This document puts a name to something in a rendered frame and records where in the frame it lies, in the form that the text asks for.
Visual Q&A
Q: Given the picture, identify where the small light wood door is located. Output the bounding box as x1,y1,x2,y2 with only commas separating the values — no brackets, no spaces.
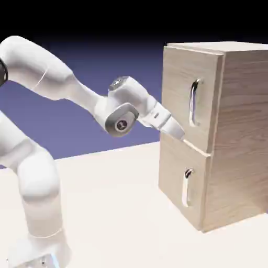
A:
158,133,211,233

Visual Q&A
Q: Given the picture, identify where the long curved silver handle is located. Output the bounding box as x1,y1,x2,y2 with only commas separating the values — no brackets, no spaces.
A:
188,78,204,127

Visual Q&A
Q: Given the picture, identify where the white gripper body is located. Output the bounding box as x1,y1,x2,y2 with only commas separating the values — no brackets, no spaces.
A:
160,116,186,140

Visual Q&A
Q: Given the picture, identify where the light wood cabinet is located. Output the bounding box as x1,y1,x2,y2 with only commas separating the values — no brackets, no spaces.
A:
158,41,268,233

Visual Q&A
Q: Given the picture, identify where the large light wood door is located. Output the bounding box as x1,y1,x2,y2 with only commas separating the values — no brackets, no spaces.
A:
160,46,225,154

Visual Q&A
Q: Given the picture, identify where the short curved silver handle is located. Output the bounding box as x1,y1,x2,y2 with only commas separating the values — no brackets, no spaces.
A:
181,167,195,208

